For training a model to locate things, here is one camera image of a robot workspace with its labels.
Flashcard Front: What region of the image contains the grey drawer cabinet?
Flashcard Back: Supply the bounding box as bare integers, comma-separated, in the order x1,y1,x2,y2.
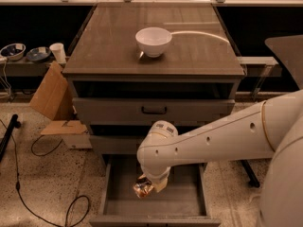
62,2,246,172

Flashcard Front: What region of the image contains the black stand frame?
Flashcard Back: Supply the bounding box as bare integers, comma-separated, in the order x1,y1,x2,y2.
241,160,260,188

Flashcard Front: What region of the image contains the white bowl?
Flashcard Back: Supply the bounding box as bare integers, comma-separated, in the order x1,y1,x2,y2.
135,27,172,58

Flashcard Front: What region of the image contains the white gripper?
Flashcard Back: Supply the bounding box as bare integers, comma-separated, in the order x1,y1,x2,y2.
138,166,170,193

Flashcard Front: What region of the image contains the black floor cable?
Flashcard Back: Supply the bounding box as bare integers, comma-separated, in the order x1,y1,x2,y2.
0,118,91,227

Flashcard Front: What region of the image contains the grey wall shelf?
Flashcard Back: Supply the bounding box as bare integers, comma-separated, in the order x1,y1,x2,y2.
0,58,64,77

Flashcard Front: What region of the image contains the blue bowl left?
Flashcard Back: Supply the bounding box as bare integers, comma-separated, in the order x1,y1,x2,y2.
0,43,26,61

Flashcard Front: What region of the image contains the white paper cup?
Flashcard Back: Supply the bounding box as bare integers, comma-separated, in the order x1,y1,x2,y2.
50,43,66,63

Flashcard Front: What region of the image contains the blue bowl right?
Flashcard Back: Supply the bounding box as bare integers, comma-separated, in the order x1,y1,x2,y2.
27,46,51,62

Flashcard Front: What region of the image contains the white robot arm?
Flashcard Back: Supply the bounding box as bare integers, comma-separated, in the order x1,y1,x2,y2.
137,90,303,227

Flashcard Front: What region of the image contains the brown cardboard box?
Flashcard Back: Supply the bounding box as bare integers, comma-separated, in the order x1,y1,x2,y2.
29,61,87,135

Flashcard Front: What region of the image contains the blue bowl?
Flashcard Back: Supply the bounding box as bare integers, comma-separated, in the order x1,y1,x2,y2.
0,43,26,61
27,46,51,62

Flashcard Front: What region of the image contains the grey top drawer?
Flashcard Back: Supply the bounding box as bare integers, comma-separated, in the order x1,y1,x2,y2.
73,97,235,126

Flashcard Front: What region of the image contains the black left stand leg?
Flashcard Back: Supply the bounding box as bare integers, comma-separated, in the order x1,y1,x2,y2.
0,114,21,172

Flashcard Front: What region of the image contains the grey bottom drawer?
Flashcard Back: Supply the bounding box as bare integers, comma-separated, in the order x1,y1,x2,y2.
90,155,221,227

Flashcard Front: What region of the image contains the grey side table top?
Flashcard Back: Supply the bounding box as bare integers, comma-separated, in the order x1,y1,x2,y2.
265,35,303,89

